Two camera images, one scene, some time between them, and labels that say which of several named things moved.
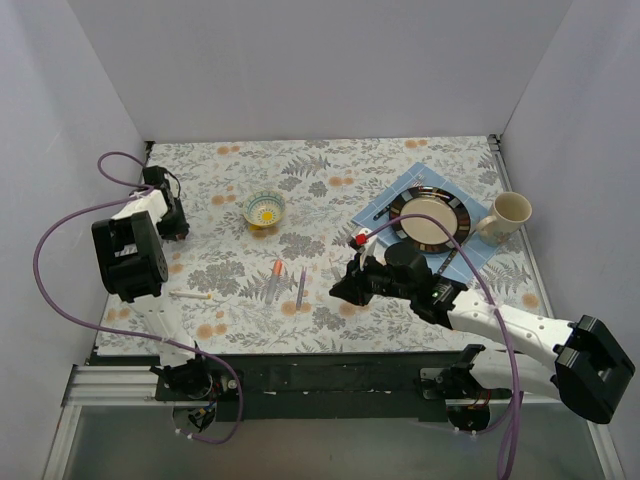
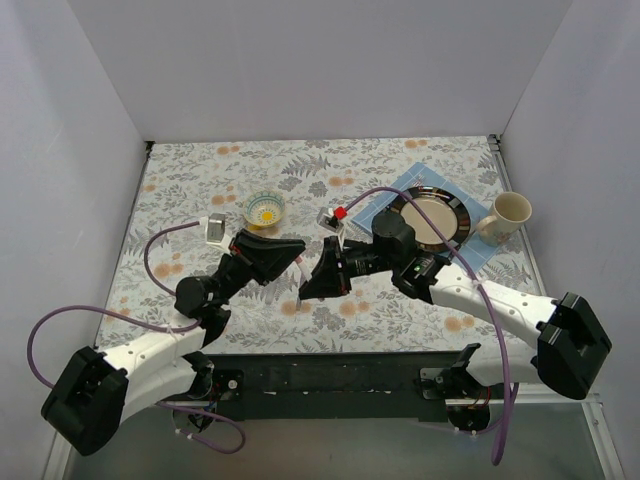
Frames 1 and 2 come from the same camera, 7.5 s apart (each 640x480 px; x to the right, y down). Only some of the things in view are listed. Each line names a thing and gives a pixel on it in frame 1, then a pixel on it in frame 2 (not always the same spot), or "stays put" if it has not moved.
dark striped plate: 425,234 stays put
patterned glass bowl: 264,208 stays put
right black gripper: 360,278 → 338,267
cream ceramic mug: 509,212 stays put
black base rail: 314,387 stays put
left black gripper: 173,225 → 243,251
